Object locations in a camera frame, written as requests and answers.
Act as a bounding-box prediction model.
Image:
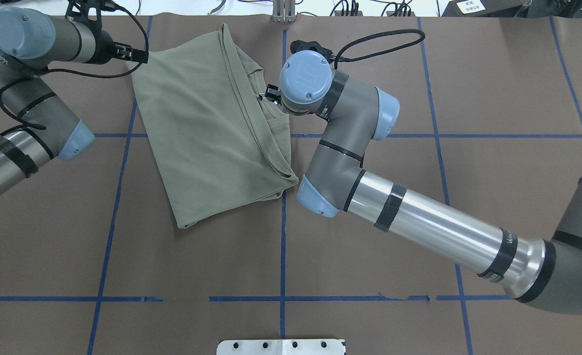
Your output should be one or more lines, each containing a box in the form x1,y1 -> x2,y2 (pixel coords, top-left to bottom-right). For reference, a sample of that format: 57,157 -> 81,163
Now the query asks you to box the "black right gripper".
258,40 -> 334,110

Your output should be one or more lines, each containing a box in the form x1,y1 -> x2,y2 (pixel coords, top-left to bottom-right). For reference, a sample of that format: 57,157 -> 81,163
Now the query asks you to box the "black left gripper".
66,0 -> 149,65

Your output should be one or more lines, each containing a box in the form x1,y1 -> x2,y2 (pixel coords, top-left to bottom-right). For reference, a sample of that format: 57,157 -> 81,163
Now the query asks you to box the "green long-sleeve shirt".
132,23 -> 299,229

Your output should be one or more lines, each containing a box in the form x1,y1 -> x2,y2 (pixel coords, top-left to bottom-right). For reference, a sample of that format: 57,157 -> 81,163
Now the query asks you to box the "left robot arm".
0,0 -> 149,195

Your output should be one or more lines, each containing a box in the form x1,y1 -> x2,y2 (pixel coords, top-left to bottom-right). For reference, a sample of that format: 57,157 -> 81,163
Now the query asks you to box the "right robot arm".
264,40 -> 582,315

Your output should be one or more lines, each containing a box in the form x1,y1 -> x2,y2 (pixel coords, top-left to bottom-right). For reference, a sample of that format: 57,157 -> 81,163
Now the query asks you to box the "black power adapter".
441,0 -> 525,18

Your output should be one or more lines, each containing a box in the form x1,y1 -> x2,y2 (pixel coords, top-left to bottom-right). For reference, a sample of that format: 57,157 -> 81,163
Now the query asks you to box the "aluminium frame post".
272,0 -> 297,23

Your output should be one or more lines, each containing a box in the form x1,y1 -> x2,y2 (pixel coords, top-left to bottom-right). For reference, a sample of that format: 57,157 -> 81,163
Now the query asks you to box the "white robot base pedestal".
216,339 -> 347,355

